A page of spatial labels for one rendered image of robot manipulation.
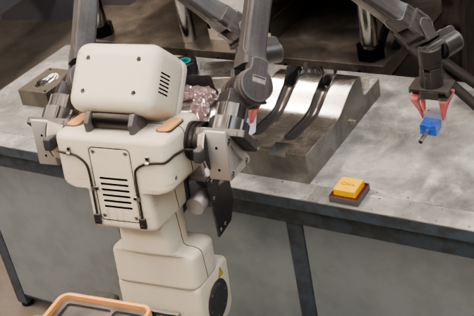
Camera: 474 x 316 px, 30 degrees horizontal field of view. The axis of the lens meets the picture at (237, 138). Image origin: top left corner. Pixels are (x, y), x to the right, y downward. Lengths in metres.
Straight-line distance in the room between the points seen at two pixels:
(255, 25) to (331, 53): 1.16
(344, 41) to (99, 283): 1.20
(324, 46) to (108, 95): 1.42
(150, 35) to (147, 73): 1.68
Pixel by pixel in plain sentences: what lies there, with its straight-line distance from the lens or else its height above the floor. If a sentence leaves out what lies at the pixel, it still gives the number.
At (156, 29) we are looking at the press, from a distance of 3.54.
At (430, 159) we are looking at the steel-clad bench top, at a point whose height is 0.80.
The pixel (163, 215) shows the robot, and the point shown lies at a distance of 1.93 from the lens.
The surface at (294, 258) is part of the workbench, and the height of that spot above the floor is 0.55.
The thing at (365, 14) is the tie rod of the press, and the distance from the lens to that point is 2.92.
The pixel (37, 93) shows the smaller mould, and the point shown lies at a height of 0.86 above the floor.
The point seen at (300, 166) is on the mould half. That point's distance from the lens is 2.34.
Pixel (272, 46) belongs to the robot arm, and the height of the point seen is 1.15.
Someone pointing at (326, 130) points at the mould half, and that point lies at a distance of 2.42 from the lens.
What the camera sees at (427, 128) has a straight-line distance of 2.28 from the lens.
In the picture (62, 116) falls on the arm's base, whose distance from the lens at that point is 2.05.
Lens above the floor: 2.10
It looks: 30 degrees down
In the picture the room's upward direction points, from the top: 11 degrees counter-clockwise
